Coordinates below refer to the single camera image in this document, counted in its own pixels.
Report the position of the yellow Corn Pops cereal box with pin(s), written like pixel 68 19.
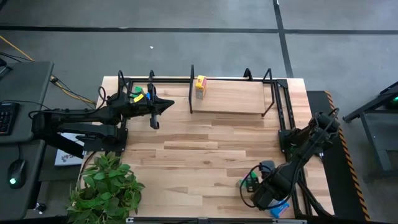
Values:
pixel 201 88

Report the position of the black computer mouse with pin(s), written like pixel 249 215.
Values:
pixel 17 174

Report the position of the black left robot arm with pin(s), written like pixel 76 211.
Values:
pixel 77 116

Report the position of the wooden shelf with black frame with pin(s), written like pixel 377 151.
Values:
pixel 233 96

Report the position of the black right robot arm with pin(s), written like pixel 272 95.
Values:
pixel 311 140

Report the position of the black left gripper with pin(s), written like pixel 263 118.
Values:
pixel 140 107

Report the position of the small black caster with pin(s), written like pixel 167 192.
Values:
pixel 39 207

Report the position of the white sheet with logo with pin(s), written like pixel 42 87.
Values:
pixel 66 157

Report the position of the blue Rice Krispies cereal box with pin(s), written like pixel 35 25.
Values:
pixel 148 96
pixel 280 210

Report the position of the green leafy potted plant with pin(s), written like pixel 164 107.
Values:
pixel 105 189

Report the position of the black desk device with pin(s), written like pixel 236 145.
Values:
pixel 3 70

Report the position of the black metal table frame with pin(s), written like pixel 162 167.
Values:
pixel 174 80

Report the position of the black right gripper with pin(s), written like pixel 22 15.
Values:
pixel 270 191

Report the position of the black metal stand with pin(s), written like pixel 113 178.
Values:
pixel 373 104

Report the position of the grey desk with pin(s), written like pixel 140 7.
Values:
pixel 28 87

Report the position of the black mat with hazard stripe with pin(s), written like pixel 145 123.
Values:
pixel 317 102

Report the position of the green Apple Jacks cereal box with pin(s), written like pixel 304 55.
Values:
pixel 138 90
pixel 243 183

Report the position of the black table clamp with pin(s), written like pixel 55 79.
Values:
pixel 247 73
pixel 151 74

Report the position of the black keyboard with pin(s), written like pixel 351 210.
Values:
pixel 7 118

